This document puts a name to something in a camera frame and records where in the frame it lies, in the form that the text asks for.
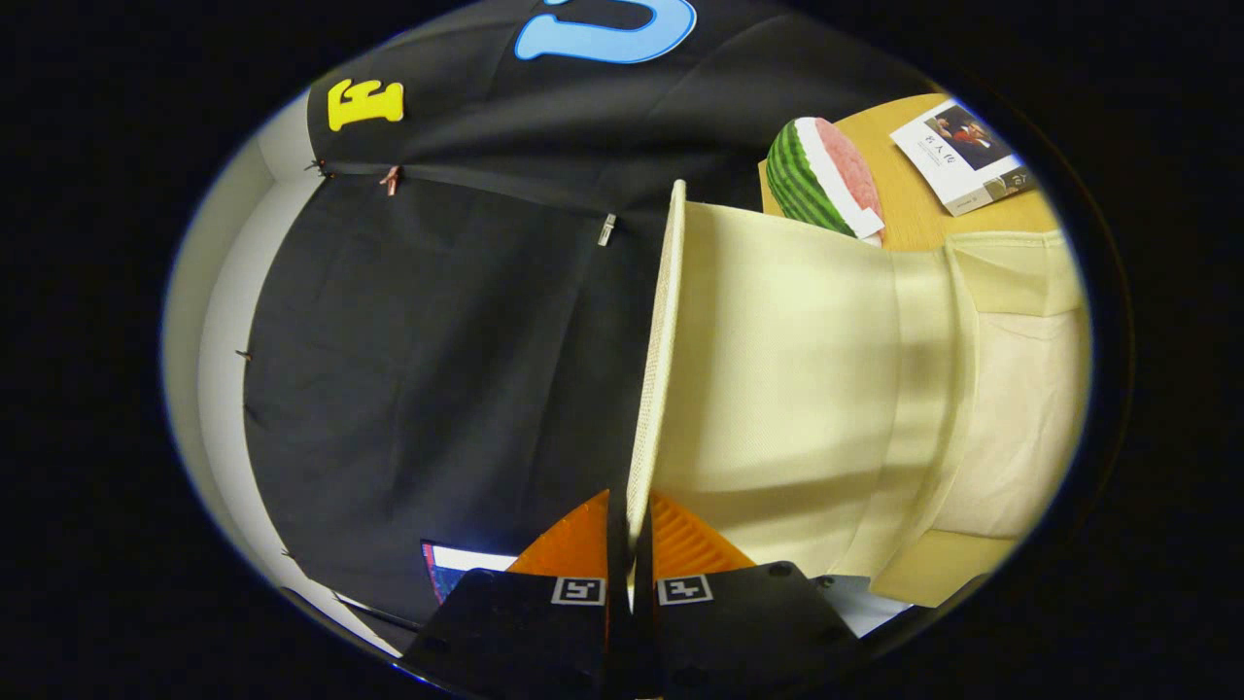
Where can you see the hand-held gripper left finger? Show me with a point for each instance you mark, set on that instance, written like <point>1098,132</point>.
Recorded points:
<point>525,632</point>

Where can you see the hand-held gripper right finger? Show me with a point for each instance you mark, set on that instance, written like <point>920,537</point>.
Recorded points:
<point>739,632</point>

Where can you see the cream fabric storage box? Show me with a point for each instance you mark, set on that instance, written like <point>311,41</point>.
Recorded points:
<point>797,389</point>

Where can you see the bright display screen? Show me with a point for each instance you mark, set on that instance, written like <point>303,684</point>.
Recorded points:
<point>466,562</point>

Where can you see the silver clip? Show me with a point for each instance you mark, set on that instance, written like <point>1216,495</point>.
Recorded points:
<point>606,229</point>

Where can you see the watermelon slice toy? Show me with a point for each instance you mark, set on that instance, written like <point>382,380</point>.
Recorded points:
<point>807,180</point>

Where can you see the pink clip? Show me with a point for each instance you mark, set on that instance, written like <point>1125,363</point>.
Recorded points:
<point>390,180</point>

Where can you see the white portrait cover book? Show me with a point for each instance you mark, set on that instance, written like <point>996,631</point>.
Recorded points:
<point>948,160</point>

